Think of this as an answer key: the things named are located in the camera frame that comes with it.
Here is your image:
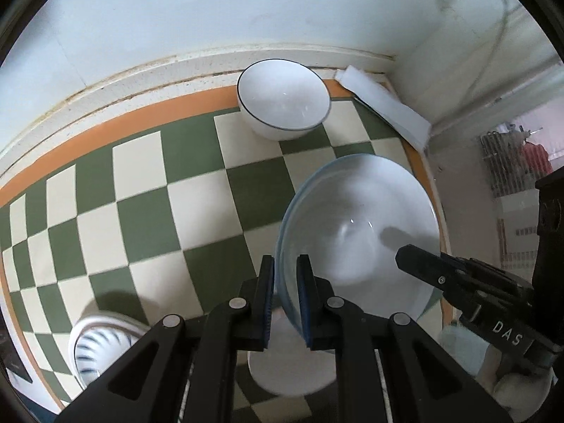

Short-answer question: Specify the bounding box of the folded white cloth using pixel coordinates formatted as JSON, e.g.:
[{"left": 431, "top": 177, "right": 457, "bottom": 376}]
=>
[{"left": 334, "top": 65, "right": 433, "bottom": 149}]

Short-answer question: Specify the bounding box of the blue striped plate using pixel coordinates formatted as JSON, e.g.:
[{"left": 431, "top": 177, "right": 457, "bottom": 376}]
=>
[{"left": 68, "top": 313, "right": 151, "bottom": 391}]

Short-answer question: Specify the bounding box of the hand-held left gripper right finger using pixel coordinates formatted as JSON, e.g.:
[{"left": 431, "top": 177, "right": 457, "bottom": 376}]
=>
[{"left": 296, "top": 255, "right": 512, "bottom": 423}]

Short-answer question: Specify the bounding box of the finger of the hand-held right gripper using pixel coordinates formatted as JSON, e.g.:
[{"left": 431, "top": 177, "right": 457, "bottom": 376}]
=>
[{"left": 395, "top": 244, "right": 535, "bottom": 319}]

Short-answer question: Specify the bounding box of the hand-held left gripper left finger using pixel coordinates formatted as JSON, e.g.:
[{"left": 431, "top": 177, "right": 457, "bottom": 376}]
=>
[{"left": 57, "top": 255, "right": 276, "bottom": 423}]

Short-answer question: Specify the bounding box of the white dotted bowl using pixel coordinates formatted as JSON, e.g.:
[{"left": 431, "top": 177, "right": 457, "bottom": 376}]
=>
[{"left": 246, "top": 306, "right": 341, "bottom": 396}]

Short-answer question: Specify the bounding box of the white bowl with dark rim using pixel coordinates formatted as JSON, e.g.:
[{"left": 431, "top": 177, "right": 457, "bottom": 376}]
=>
[{"left": 237, "top": 59, "right": 331, "bottom": 142}]

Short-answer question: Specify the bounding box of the green checkered mat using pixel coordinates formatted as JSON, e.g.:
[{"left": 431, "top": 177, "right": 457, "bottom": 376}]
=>
[{"left": 0, "top": 77, "right": 452, "bottom": 415}]

